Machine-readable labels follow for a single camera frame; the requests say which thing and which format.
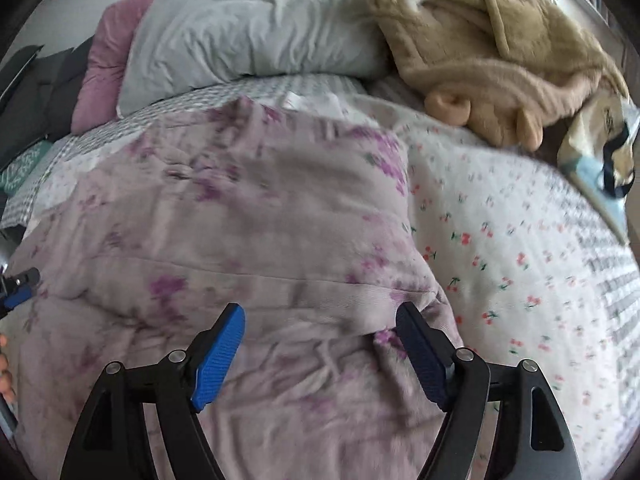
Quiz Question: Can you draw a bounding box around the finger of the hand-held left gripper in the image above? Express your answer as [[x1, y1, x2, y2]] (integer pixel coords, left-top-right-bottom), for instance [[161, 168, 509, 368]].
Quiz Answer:
[[0, 266, 42, 317]]

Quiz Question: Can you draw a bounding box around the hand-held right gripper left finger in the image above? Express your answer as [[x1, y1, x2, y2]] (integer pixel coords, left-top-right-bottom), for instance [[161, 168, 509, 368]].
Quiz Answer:
[[60, 302, 247, 480]]

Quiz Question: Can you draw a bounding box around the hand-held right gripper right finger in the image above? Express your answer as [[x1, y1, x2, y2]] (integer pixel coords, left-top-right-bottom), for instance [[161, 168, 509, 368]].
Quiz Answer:
[[395, 301, 583, 480]]

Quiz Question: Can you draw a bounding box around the pink floral quilt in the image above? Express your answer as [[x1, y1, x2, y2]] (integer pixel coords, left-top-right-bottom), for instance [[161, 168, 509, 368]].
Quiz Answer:
[[4, 94, 478, 480]]

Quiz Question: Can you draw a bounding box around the person's left hand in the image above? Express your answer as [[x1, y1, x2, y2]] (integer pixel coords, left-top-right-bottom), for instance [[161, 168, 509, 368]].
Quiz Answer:
[[0, 334, 17, 405]]

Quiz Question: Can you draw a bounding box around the teal patterned cushion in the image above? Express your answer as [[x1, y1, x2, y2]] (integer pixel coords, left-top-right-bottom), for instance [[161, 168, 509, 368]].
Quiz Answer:
[[0, 139, 55, 197]]

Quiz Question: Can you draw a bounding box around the pink pillow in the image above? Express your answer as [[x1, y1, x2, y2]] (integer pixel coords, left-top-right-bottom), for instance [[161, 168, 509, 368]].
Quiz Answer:
[[70, 0, 165, 136]]

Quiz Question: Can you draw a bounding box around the beige tote bag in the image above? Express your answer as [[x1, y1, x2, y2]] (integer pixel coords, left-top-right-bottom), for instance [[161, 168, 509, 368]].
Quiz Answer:
[[556, 91, 640, 247]]

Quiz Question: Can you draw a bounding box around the tan fleece garment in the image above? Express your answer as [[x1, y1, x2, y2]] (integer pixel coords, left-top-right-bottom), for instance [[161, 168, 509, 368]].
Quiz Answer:
[[366, 0, 632, 153]]

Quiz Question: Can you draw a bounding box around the grey pillow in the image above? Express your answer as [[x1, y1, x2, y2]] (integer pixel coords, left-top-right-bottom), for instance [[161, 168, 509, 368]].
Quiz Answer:
[[115, 0, 392, 117]]

